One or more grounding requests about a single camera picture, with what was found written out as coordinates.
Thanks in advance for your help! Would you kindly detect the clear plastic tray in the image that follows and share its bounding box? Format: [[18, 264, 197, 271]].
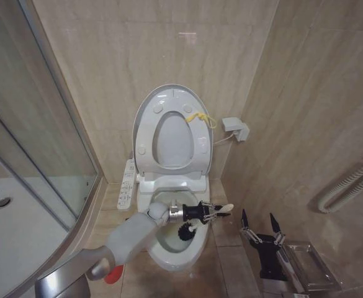
[[280, 243, 343, 293]]

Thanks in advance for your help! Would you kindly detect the white toilet seat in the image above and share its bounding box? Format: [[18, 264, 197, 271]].
[[135, 88, 213, 175]]

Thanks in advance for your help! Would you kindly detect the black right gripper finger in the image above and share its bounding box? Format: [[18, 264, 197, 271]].
[[240, 209, 261, 246], [269, 212, 287, 247]]

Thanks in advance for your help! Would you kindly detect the white shower tray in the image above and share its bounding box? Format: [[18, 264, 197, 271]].
[[0, 176, 91, 282]]

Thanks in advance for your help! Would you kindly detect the white ribbed grab bar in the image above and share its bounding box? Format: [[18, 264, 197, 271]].
[[307, 151, 363, 215]]

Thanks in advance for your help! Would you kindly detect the white toilet lid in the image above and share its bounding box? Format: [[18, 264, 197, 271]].
[[132, 83, 217, 178]]

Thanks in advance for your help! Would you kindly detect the yellow cord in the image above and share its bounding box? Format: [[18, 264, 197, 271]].
[[184, 111, 218, 129]]

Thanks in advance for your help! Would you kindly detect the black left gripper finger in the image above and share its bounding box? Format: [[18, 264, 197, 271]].
[[200, 211, 225, 225], [199, 201, 225, 212]]

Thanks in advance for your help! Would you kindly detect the white-handled black toilet brush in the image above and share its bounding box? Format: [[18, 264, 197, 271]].
[[177, 202, 235, 242]]

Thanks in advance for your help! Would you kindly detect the white bidet control panel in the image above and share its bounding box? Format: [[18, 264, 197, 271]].
[[116, 156, 137, 212]]

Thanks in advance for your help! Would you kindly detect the glass shower enclosure door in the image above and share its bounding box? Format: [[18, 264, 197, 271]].
[[0, 0, 104, 233]]

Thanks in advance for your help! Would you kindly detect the white power cable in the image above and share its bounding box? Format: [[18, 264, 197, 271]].
[[213, 131, 237, 146]]

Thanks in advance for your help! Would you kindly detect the white toilet bowl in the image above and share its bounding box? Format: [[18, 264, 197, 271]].
[[136, 173, 213, 273]]

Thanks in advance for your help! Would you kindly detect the grey wall socket box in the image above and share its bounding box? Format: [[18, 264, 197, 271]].
[[221, 115, 251, 142]]

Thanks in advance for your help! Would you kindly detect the red round object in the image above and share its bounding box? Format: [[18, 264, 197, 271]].
[[104, 263, 125, 284]]

